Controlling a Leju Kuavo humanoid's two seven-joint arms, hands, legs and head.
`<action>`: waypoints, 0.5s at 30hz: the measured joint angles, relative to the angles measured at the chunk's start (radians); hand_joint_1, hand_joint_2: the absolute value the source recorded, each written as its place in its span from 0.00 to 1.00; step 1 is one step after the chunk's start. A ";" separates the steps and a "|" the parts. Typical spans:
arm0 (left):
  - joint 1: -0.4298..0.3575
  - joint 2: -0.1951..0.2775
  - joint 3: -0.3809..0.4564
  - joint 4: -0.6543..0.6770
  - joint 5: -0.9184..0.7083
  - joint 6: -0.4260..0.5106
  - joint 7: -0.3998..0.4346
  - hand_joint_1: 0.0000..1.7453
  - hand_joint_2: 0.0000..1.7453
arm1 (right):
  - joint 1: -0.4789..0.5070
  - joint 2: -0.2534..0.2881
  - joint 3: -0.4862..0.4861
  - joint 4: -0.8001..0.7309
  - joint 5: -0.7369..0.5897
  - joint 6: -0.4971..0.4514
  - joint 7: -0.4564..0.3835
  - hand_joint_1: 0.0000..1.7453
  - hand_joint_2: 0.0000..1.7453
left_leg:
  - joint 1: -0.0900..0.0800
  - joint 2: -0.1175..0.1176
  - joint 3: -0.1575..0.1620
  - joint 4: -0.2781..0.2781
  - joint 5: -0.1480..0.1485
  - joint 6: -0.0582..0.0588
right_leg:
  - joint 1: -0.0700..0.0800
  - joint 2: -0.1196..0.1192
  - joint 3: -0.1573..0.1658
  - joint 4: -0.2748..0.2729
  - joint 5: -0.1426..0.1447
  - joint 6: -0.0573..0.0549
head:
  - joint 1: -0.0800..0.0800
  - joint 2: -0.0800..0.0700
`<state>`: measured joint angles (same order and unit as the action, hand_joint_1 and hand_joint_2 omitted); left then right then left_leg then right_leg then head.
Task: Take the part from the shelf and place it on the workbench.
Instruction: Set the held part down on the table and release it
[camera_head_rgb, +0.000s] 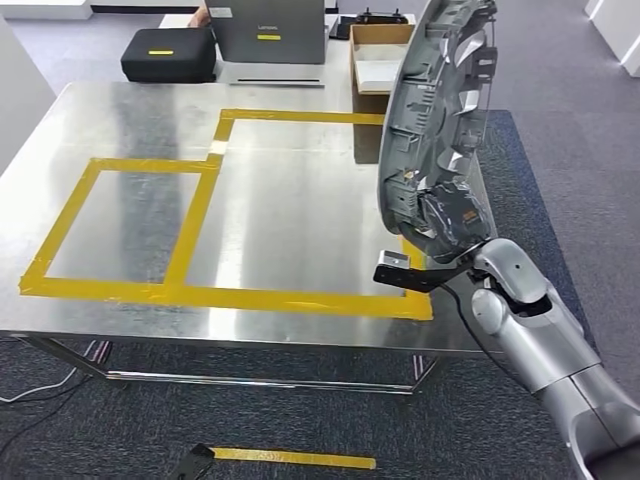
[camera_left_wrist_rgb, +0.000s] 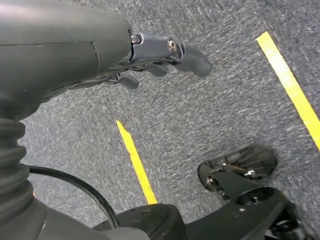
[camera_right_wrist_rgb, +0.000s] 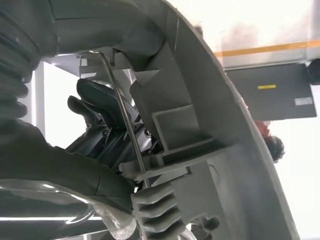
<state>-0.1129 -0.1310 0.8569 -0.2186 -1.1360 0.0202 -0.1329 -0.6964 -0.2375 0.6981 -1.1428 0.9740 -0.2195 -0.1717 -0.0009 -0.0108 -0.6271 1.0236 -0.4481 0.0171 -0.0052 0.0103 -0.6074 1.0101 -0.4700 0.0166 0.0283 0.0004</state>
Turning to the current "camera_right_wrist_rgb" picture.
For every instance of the person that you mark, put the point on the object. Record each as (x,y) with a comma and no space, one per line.
(275,149)

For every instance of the yellow tape on workbench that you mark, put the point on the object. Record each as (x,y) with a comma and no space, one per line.
(275,48)

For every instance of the grey case with yellow label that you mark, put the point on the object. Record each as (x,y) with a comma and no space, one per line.
(275,102)

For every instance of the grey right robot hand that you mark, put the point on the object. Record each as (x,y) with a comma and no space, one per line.
(62,172)

